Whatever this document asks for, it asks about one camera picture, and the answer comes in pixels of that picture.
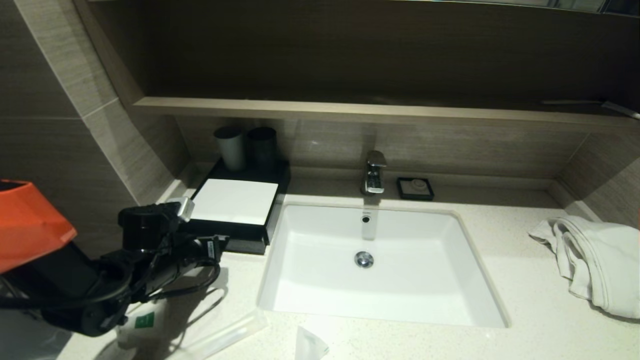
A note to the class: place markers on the wooden wall shelf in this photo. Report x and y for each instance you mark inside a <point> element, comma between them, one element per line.
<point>350,112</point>

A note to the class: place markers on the dark brown cup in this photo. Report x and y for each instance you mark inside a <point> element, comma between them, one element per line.
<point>262,147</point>

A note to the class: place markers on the white flat sheet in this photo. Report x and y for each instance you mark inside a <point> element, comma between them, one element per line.
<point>235,202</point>

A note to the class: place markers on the wall mirror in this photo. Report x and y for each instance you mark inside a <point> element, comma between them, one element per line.
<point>575,4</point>

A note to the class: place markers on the grey cup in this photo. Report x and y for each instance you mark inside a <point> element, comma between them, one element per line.
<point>231,150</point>

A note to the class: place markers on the black box drawer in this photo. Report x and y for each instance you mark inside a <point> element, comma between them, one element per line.
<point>247,246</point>

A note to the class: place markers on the long clear plastic packet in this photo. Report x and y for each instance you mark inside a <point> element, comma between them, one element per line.
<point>230,332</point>

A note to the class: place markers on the white towel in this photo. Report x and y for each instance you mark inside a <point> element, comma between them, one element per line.
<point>605,260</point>

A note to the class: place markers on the chrome faucet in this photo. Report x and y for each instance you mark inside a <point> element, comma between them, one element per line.
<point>374,175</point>

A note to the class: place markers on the sachet with green label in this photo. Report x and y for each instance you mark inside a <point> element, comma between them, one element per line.
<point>145,321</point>

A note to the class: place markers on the black soap dish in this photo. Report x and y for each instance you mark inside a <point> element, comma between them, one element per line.
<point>400,192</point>

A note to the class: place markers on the white ceramic sink basin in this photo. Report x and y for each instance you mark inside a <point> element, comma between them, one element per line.
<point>425,280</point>

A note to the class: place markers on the round white soap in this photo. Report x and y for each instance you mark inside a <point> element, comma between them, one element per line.
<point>416,187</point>

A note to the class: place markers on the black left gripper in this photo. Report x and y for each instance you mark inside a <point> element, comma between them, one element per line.
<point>190,255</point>

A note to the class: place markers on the chrome drain stopper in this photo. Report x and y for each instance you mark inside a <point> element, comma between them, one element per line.
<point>364,259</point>

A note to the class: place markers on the black amenity drawer box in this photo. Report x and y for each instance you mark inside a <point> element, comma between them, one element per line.
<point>272,172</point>

